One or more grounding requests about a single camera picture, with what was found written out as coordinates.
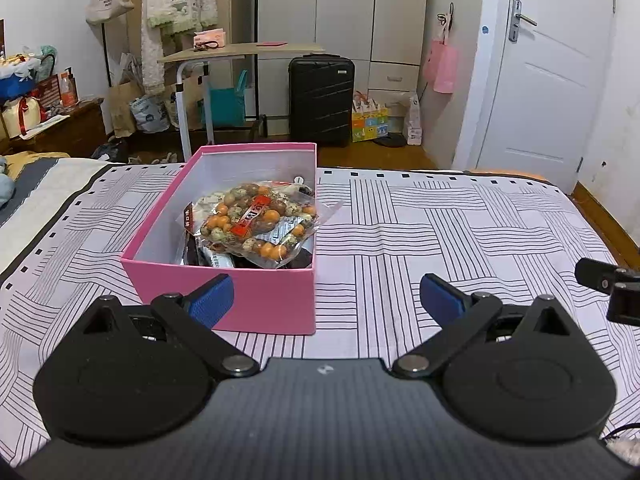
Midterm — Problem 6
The wooden nightstand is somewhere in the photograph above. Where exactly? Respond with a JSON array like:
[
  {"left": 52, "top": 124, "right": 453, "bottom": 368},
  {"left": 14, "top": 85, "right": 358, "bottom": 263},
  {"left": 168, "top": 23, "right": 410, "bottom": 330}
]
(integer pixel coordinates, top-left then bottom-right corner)
[{"left": 1, "top": 98, "right": 107, "bottom": 158}]

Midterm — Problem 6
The teal shopping bag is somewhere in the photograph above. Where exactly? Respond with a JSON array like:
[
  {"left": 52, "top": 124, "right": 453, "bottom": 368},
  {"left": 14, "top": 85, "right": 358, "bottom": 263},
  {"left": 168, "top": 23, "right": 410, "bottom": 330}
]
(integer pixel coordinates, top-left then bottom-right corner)
[{"left": 209, "top": 70, "right": 248, "bottom": 127}]

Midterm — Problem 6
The beige wardrobe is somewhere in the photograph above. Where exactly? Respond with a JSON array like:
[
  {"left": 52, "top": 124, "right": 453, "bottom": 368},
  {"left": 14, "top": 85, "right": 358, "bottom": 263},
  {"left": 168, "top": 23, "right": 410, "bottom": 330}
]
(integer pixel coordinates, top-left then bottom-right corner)
[{"left": 256, "top": 0, "right": 504, "bottom": 169}]

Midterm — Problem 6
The pink storage box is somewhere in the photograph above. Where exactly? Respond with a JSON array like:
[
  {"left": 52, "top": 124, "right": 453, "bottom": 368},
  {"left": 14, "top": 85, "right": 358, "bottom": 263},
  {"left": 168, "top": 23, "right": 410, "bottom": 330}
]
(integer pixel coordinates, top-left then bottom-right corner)
[{"left": 120, "top": 142, "right": 317, "bottom": 335}]

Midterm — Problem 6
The mixed peanut snack bag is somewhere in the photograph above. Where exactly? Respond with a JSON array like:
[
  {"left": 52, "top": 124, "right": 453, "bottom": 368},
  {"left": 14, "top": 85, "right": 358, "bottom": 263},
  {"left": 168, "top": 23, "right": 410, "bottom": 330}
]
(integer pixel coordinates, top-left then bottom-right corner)
[{"left": 178, "top": 180, "right": 343, "bottom": 270}]

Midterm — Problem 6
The white door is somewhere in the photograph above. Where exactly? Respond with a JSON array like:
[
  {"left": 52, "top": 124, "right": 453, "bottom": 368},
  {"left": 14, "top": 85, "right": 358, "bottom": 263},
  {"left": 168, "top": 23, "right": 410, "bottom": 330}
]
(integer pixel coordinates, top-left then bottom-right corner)
[{"left": 477, "top": 0, "right": 614, "bottom": 192}]

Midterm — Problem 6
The colourful gift box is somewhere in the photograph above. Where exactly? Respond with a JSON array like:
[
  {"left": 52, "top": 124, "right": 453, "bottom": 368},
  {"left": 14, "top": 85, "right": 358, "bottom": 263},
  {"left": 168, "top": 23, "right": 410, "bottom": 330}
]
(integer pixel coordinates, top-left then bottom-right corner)
[{"left": 352, "top": 91, "right": 388, "bottom": 143}]

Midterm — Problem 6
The hanging cream cardigan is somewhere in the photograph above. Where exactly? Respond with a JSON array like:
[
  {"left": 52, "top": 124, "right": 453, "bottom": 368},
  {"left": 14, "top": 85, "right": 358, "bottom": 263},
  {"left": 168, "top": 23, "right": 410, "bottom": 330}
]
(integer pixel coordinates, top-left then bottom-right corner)
[{"left": 141, "top": 0, "right": 218, "bottom": 94}]

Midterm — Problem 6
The black suitcase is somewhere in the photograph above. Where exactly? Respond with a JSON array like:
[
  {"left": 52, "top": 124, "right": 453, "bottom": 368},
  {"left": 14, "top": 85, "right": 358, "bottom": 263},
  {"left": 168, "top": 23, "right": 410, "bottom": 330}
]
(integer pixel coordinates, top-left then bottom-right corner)
[{"left": 288, "top": 53, "right": 356, "bottom": 148}]

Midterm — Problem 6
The pink tissue box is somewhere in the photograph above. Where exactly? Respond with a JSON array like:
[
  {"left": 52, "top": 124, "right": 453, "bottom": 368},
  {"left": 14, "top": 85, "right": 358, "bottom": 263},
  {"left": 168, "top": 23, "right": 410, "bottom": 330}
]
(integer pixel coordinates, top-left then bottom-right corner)
[{"left": 193, "top": 28, "right": 226, "bottom": 51}]

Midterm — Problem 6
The rolling side table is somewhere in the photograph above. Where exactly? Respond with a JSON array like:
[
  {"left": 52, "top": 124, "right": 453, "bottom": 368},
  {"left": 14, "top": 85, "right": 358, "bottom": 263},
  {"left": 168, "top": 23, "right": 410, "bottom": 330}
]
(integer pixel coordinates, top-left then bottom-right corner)
[{"left": 158, "top": 42, "right": 324, "bottom": 162}]

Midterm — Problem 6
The striped white bedsheet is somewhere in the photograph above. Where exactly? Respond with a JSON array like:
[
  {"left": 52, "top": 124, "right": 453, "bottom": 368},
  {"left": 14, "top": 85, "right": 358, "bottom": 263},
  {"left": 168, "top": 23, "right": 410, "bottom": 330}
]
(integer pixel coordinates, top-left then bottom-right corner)
[{"left": 1, "top": 158, "right": 639, "bottom": 464}]

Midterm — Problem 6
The white floral paper bag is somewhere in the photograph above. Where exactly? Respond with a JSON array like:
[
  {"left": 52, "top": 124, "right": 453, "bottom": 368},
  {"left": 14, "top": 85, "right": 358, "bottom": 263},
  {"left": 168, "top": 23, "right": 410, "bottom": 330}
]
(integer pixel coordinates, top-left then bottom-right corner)
[{"left": 402, "top": 92, "right": 422, "bottom": 146}]

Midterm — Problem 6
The pink hanging bag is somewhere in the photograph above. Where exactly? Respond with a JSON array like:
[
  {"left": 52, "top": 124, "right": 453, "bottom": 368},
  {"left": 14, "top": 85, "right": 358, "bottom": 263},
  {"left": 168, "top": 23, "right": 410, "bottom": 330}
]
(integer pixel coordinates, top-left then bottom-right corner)
[{"left": 423, "top": 40, "right": 459, "bottom": 94}]

